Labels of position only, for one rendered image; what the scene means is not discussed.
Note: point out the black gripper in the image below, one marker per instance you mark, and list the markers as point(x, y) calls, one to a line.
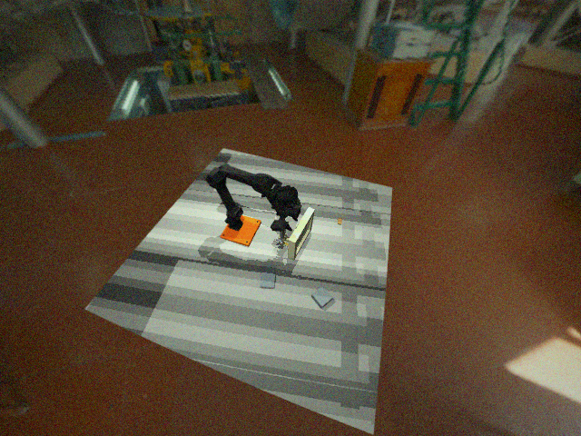
point(279, 225)

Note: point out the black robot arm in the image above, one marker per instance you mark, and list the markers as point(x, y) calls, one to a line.
point(261, 183)

